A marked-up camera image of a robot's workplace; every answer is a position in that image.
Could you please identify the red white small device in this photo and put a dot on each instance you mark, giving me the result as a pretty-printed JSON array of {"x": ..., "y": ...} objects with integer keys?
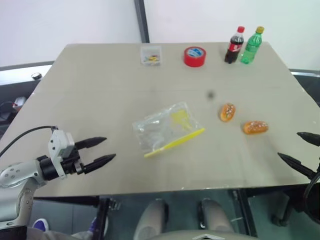
[{"x": 19, "y": 101}]

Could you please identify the grey right robot leg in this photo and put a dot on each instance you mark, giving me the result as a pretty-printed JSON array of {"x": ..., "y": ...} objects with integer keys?
[{"x": 216, "y": 215}]

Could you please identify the round white black disc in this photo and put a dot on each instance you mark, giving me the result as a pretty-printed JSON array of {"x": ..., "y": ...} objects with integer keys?
[{"x": 36, "y": 75}]

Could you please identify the red tape roll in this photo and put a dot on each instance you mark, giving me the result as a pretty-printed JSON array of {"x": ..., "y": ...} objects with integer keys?
[{"x": 195, "y": 58}]

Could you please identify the dark grey wall post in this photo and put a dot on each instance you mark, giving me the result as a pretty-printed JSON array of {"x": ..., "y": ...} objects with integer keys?
[{"x": 142, "y": 22}]

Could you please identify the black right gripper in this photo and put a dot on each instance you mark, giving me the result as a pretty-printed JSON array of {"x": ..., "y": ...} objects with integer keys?
[{"x": 317, "y": 168}]

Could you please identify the grey robot leg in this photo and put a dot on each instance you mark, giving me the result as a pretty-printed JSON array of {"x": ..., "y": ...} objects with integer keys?
[
  {"x": 150, "y": 220},
  {"x": 216, "y": 215}
]

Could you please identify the long sesame bread roll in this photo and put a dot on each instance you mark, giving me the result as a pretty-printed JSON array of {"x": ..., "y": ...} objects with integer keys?
[{"x": 255, "y": 127}]

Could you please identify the green bottle yellow cap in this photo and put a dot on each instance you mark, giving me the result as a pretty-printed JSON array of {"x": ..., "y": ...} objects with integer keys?
[{"x": 251, "y": 48}]

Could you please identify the clear yellow-zip plastic bag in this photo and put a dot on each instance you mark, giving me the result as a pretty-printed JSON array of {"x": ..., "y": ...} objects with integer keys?
[{"x": 165, "y": 127}]

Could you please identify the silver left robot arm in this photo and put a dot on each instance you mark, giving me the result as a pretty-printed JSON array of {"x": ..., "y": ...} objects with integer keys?
[{"x": 15, "y": 175}]

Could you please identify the purple white shoe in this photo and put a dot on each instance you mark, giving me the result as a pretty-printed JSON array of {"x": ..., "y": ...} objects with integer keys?
[
  {"x": 41, "y": 224},
  {"x": 98, "y": 225}
]

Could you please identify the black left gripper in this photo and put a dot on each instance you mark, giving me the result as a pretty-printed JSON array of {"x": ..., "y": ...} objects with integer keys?
[{"x": 72, "y": 163}]

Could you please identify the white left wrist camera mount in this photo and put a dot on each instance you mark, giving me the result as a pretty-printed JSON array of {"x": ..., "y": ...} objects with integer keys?
[{"x": 58, "y": 142}]

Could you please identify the grey robot torso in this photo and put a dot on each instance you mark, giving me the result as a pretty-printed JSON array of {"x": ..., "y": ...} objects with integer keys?
[{"x": 200, "y": 236}]

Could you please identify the cola bottle red cap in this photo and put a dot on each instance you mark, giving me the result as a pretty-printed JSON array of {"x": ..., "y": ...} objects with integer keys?
[{"x": 233, "y": 47}]

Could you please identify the black table leg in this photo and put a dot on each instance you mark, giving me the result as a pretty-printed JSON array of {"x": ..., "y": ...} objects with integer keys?
[
  {"x": 102, "y": 217},
  {"x": 246, "y": 212}
]

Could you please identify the round sesame bread roll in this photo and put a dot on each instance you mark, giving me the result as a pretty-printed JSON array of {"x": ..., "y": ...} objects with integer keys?
[{"x": 227, "y": 112}]

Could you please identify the grey left robot leg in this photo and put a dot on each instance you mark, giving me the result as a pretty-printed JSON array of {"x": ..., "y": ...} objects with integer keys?
[{"x": 150, "y": 220}]

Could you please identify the clear plastic box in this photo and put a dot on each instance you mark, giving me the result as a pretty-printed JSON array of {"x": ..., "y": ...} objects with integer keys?
[{"x": 150, "y": 56}]

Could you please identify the black side table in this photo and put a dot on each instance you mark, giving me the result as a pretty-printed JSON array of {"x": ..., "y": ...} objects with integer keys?
[{"x": 308, "y": 82}]

